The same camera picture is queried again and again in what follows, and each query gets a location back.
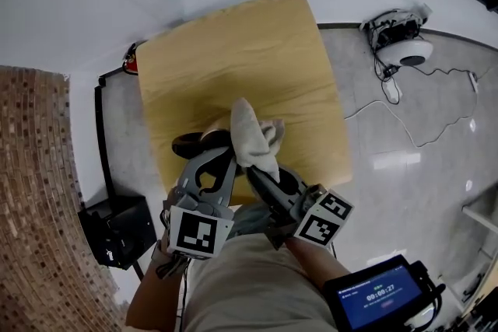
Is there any black wrist-mounted screen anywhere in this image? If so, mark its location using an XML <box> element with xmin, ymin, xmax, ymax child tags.
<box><xmin>321</xmin><ymin>254</ymin><xmax>447</xmax><ymax>332</ymax></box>

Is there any white shelf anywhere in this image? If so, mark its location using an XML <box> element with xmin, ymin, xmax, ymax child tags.
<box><xmin>461</xmin><ymin>186</ymin><xmax>498</xmax><ymax>238</ymax></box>

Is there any red fire extinguisher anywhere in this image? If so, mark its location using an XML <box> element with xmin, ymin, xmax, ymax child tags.
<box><xmin>121</xmin><ymin>41</ymin><xmax>140</xmax><ymax>77</ymax></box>

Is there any beige cloth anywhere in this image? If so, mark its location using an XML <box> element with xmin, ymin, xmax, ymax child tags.
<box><xmin>230</xmin><ymin>96</ymin><xmax>286</xmax><ymax>183</ymax></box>

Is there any person's right forearm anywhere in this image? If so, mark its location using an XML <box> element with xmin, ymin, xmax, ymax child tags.
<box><xmin>284</xmin><ymin>235</ymin><xmax>352</xmax><ymax>295</ymax></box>

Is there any black wrist strap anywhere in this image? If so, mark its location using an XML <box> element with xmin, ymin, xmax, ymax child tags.
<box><xmin>150</xmin><ymin>239</ymin><xmax>192</xmax><ymax>281</ymax></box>

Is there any person's left forearm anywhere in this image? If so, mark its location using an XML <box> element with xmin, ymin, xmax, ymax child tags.
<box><xmin>124</xmin><ymin>240</ymin><xmax>191</xmax><ymax>332</ymax></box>

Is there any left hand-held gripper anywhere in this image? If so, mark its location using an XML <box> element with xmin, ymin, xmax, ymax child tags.
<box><xmin>160</xmin><ymin>145</ymin><xmax>239</xmax><ymax>260</ymax></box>

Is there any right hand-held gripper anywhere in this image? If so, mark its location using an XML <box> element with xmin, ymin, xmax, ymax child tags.
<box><xmin>246</xmin><ymin>165</ymin><xmax>355</xmax><ymax>250</ymax></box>

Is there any black upright rail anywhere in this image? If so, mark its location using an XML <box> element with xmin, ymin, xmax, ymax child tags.
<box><xmin>93</xmin><ymin>68</ymin><xmax>135</xmax><ymax>207</ymax></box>

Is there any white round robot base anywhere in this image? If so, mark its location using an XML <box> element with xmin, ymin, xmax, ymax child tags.
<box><xmin>359</xmin><ymin>2</ymin><xmax>435</xmax><ymax>69</ymax></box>

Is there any person's beige shirt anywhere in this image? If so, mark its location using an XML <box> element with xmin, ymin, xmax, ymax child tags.
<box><xmin>181</xmin><ymin>201</ymin><xmax>338</xmax><ymax>332</ymax></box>

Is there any white cable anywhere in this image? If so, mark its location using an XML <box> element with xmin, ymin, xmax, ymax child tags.
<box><xmin>343</xmin><ymin>73</ymin><xmax>480</xmax><ymax>149</ymax></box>

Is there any black box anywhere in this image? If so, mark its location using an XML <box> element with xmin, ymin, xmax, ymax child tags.
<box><xmin>76</xmin><ymin>194</ymin><xmax>157</xmax><ymax>271</ymax></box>

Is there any black cable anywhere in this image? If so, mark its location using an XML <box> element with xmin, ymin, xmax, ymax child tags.
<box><xmin>372</xmin><ymin>50</ymin><xmax>474</xmax><ymax>82</ymax></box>

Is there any yellow tablecloth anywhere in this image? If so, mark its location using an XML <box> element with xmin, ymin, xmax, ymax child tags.
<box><xmin>135</xmin><ymin>0</ymin><xmax>354</xmax><ymax>207</ymax></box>

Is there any white power adapter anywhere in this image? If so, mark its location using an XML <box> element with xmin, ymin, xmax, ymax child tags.
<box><xmin>381</xmin><ymin>78</ymin><xmax>402</xmax><ymax>105</ymax></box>

